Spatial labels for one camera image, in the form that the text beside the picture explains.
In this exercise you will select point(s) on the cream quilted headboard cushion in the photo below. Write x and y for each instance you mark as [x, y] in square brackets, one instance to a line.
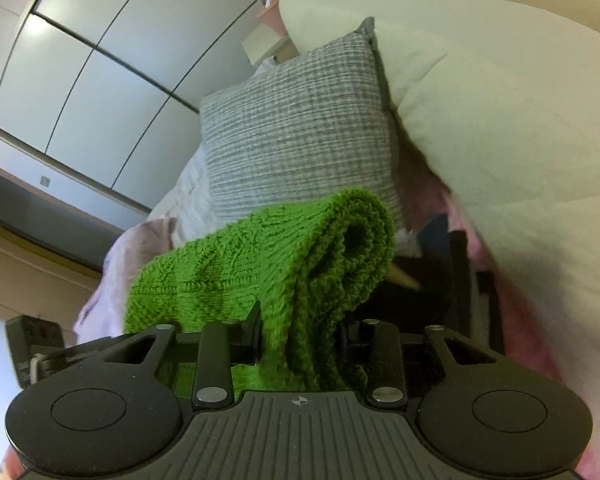
[504, 101]

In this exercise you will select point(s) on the pink tissue box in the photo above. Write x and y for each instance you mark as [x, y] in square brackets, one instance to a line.
[270, 16]

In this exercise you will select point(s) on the white sliding wardrobe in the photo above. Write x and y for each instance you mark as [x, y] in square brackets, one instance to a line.
[110, 90]

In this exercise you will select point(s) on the white bedside table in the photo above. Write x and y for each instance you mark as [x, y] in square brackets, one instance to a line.
[263, 43]

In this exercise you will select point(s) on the pink garment on duvet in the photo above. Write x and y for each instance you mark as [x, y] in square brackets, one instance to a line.
[103, 314]

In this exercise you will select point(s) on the pink floral bedspread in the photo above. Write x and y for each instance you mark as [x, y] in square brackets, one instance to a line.
[526, 341]

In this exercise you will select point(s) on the grey checked pillow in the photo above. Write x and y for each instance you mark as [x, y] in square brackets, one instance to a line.
[304, 130]

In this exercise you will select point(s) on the black folded garment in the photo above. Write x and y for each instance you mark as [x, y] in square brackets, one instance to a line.
[438, 286]

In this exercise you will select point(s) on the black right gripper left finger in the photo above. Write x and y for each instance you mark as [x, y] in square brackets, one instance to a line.
[220, 346]

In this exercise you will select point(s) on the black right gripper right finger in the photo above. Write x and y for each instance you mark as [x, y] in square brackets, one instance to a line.
[372, 358]

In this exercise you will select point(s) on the lilac striped duvet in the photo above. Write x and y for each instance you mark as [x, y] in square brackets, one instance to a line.
[190, 194]

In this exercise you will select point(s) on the green knitted sweater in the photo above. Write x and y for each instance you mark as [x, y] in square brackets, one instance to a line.
[306, 265]

